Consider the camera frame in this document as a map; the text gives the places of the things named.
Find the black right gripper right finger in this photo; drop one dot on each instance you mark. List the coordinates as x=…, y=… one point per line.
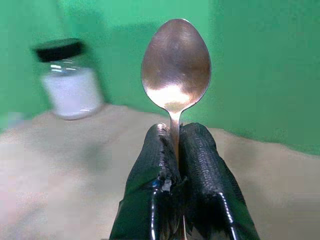
x=207, y=180

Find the glass jar with black lid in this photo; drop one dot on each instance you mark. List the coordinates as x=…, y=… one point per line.
x=68, y=82

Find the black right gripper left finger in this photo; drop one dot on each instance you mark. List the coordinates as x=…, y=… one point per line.
x=147, y=175

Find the silver metal spoon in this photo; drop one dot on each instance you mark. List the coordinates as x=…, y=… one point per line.
x=176, y=67

